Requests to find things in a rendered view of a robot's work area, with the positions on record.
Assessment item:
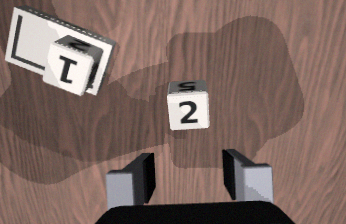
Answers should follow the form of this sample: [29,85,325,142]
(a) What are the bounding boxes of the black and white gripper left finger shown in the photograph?
[106,153,156,210]

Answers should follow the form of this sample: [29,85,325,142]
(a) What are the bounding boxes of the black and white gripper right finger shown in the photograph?
[222,149,274,204]

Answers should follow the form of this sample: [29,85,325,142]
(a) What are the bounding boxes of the white and grey cube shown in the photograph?
[43,35,104,96]
[167,80,209,130]

